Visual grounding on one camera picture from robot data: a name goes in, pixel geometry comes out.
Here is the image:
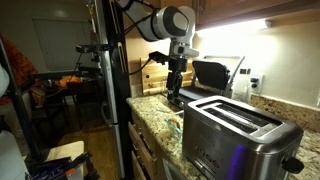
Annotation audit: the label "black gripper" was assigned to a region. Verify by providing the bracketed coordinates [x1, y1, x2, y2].
[166, 56, 189, 103]

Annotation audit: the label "stainless steel two-slot toaster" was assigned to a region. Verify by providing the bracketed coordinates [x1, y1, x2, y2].
[181, 94, 305, 180]

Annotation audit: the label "black toaster knob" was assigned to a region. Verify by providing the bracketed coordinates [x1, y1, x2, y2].
[280, 155, 305, 175]

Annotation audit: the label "wooden cutting board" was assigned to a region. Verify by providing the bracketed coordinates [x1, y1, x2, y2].
[139, 57, 195, 97]

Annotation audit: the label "clear glass baking dish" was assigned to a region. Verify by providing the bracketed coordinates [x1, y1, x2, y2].
[163, 109, 186, 141]

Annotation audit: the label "black panini grill press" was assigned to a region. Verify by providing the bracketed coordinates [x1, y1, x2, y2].
[167, 55, 246, 110]

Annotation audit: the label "stainless steel refrigerator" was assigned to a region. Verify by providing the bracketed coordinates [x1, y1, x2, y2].
[93, 0, 135, 179]

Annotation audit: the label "wooden lower cabinet drawers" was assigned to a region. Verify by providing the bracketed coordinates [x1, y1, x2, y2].
[127, 109, 188, 180]

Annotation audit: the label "clear plastic bottle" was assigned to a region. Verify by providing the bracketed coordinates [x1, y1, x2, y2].
[232, 68, 253, 103]

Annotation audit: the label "dark wooden chair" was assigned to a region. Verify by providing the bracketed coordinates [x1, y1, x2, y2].
[65, 79, 105, 130]

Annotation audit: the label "under cabinet light strip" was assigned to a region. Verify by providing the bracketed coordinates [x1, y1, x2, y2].
[195, 19, 273, 38]

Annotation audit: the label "wooden upper cabinet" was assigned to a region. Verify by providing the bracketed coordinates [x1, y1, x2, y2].
[159, 0, 320, 34]

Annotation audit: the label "orange object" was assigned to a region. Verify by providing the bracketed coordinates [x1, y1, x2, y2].
[54, 75, 83, 89]

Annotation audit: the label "dark dining table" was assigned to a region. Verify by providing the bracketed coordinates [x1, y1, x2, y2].
[29, 69, 104, 108]

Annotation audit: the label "light wooden board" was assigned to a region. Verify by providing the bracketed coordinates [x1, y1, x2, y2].
[44, 140, 86, 164]

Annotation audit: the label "black clamp orange tip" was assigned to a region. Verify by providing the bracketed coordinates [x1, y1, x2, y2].
[28, 151, 101, 180]

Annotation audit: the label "black stand pole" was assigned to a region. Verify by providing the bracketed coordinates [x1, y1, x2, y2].
[0, 33, 43, 163]

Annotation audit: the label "white rounded object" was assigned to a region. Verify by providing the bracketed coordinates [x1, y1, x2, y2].
[0, 63, 13, 100]
[0, 129, 31, 180]

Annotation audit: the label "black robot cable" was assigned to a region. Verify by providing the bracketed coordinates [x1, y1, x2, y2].
[114, 0, 158, 76]

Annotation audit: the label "white wall outlet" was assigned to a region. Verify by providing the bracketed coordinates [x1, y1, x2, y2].
[249, 73, 265, 95]

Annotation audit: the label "black camera on stand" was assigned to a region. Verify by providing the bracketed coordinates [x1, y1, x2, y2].
[75, 43, 112, 55]

